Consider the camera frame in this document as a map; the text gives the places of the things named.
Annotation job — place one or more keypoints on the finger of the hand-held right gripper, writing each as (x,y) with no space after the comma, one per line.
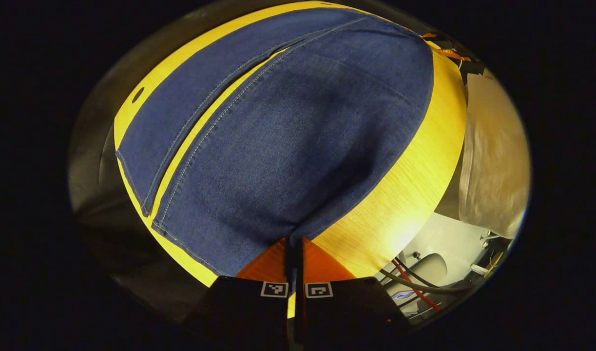
(453,53)

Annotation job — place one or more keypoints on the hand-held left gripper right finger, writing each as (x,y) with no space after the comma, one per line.
(336,312)

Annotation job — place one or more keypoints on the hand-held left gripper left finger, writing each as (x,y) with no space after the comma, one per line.
(259,312)

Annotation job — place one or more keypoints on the blue jeans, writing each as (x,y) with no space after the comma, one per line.
(288,146)

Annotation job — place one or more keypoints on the person's light clothing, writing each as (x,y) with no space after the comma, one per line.
(497,156)

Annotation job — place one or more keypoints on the grey chair base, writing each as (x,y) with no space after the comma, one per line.
(427,268)

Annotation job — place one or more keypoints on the black backdrop cloth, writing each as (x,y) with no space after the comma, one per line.
(98,214)

